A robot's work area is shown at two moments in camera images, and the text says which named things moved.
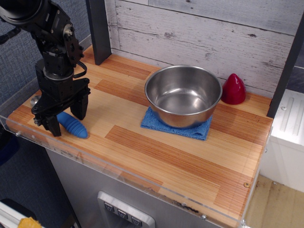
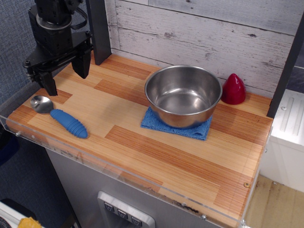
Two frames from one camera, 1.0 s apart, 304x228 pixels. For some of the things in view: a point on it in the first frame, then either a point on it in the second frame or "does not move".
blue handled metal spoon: [68, 122] does not move
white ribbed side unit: [283, 159] does not move
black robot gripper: [59, 94] -> [56, 44]
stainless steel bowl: [184, 97] does not move
